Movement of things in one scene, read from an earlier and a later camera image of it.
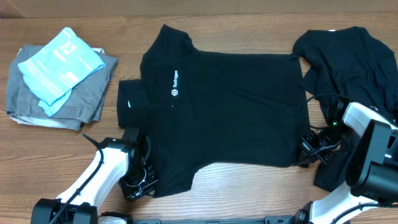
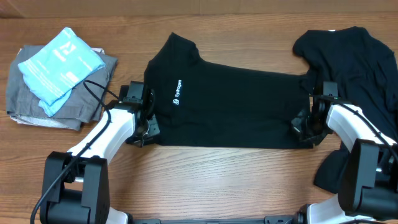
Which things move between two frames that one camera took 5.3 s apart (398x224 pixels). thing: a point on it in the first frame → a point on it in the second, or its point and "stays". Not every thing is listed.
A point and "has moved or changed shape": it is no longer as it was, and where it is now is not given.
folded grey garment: x=84 y=104 stays
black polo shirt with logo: x=201 y=109 has moved or changed shape
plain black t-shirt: x=342 y=67 stays
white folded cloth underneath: x=43 y=122 stays
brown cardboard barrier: x=56 y=8 stays
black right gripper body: x=319 y=146 → x=310 y=128
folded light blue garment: x=57 y=66 stays
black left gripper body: x=138 y=182 → x=142 y=134
